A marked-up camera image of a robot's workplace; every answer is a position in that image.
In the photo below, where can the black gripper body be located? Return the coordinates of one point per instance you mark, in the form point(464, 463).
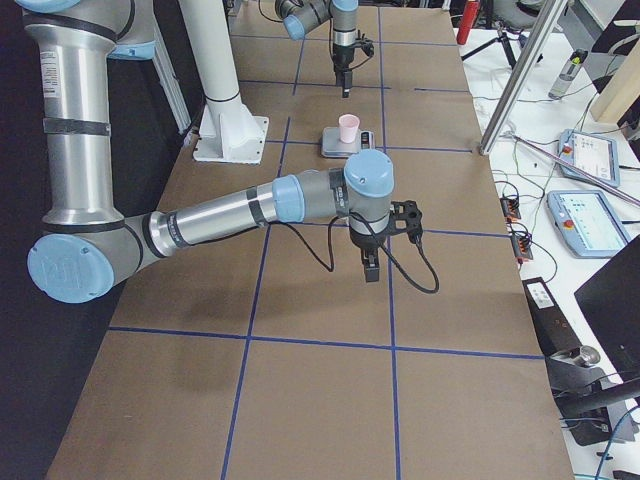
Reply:
point(343, 58)
point(365, 241)

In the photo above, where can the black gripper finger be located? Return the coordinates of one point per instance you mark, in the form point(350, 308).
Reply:
point(371, 267)
point(345, 82)

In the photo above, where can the pink plastic cup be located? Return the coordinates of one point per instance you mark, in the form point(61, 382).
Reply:
point(348, 125)

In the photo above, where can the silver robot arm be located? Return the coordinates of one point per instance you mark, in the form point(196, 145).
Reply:
point(302, 17)
point(89, 246)

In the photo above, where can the grey digital kitchen scale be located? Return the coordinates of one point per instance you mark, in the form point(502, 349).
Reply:
point(333, 147)

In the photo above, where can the blue tape strip lengthwise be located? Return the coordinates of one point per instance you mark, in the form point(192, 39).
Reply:
point(390, 268)

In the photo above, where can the red cylinder tube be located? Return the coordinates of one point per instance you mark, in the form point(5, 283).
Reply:
point(467, 21)

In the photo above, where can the orange terminal block upper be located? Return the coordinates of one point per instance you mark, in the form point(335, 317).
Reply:
point(510, 209)

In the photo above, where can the orange terminal block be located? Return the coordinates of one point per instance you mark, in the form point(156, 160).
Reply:
point(521, 245)
point(510, 209)

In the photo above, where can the orange terminal block lower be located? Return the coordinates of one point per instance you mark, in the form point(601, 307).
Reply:
point(521, 245)

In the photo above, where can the black box with label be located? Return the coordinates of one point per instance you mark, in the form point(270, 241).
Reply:
point(553, 330)

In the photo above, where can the teach pendant near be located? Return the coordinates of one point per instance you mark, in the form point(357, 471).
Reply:
point(587, 223)

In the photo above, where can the teach pendant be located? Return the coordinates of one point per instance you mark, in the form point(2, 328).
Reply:
point(591, 153)
point(587, 223)

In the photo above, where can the thin metal rod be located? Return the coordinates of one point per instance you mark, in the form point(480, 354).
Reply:
point(585, 175)

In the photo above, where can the clear water bottle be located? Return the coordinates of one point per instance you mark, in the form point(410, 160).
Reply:
point(567, 74)

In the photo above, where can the black monitor corner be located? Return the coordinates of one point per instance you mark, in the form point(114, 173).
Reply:
point(609, 301)

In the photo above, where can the teach pendant far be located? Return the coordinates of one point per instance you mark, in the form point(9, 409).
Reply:
point(591, 153)

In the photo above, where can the black clamp stand base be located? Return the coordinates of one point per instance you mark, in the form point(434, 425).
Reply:
point(592, 403)

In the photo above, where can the blue tape strip crosswise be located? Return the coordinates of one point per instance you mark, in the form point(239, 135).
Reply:
point(336, 344)

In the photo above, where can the wooden board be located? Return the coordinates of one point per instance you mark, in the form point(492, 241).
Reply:
point(621, 91)

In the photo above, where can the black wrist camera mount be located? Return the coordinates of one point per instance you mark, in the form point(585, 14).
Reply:
point(406, 218)

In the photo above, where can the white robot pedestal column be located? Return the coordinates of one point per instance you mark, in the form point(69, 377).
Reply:
point(228, 132)

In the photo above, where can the aluminium frame profile post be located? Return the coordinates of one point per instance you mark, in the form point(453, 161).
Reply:
point(542, 28)

